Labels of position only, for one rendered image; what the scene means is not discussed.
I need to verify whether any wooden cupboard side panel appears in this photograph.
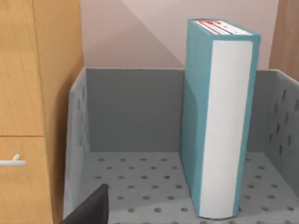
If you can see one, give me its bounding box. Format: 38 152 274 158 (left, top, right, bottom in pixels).
269 0 299 82

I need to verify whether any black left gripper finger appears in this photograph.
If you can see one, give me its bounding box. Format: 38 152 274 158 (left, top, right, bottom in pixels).
60 183 110 224

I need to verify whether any wooden cupboard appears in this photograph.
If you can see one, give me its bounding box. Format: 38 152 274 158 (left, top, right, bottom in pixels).
0 0 84 224

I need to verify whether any wooden cupboard door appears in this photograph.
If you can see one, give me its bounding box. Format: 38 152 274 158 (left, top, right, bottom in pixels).
0 0 46 137

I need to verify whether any long metal handle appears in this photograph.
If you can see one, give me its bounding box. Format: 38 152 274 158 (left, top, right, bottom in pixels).
0 154 26 167

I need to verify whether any grey pierced drawer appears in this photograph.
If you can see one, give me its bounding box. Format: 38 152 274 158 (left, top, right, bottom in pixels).
63 67 299 224

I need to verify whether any wooden drawer front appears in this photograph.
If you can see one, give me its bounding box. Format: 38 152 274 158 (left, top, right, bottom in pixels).
0 136 55 224

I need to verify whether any teal hardcover book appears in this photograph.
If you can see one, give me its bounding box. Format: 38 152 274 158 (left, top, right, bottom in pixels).
182 18 261 220

